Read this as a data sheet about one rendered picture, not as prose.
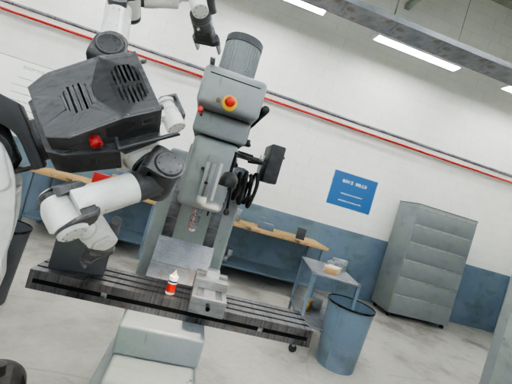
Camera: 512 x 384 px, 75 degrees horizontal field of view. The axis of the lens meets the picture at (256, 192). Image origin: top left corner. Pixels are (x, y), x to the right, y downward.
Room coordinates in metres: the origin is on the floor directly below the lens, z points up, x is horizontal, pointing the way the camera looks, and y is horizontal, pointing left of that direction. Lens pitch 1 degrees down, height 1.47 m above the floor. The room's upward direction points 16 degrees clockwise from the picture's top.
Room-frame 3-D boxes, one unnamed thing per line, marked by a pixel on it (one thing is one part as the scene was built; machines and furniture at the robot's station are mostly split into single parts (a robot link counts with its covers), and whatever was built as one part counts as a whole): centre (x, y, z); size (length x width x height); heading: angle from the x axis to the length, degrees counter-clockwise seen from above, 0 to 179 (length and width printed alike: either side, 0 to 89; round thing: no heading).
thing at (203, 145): (1.54, 0.24, 1.47); 0.21 x 0.19 x 0.32; 100
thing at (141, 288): (1.54, 0.19, 0.86); 1.24 x 0.23 x 0.08; 100
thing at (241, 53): (1.78, 0.28, 2.05); 0.20 x 0.20 x 0.32
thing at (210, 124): (1.58, 0.24, 1.68); 0.34 x 0.24 x 0.10; 10
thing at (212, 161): (1.43, 0.22, 1.45); 0.04 x 0.04 x 0.21; 10
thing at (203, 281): (1.50, 0.08, 0.99); 0.15 x 0.06 x 0.04; 98
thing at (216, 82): (1.55, 0.24, 1.81); 0.47 x 0.26 x 0.16; 10
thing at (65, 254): (1.48, 0.67, 1.00); 0.22 x 0.12 x 0.20; 110
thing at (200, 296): (1.53, 0.08, 0.96); 0.35 x 0.15 x 0.11; 8
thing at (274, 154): (1.89, -0.04, 1.62); 0.20 x 0.09 x 0.21; 10
